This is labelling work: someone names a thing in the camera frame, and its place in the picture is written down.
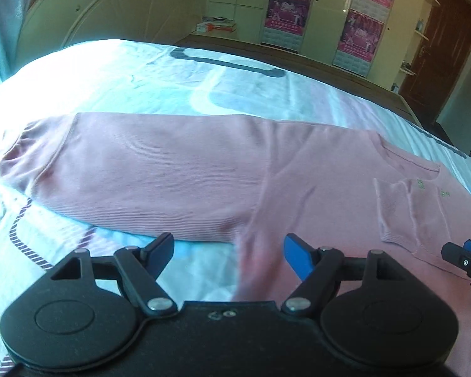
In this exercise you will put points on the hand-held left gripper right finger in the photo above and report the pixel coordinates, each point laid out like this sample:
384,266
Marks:
298,253

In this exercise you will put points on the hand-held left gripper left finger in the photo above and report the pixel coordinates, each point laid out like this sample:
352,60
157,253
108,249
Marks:
161,248

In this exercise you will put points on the pink ribbed long-sleeve shirt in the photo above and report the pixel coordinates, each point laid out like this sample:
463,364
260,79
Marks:
180,172

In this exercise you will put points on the printed pastel bed sheet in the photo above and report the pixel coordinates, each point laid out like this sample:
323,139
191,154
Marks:
102,82

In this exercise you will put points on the brown wooden door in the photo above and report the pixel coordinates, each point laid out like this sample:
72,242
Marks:
443,47

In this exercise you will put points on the cream corner shelf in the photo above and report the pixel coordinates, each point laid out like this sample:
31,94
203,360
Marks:
422,35

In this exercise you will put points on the small dark shelf ornament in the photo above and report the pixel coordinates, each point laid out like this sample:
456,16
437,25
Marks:
419,26

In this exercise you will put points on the cream glossy wardrobe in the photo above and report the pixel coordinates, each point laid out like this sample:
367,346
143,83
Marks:
329,8

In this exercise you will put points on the cream arched headboard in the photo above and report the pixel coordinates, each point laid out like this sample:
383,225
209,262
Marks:
102,8

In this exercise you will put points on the blue-grey curtain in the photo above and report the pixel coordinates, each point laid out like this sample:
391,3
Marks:
0,27

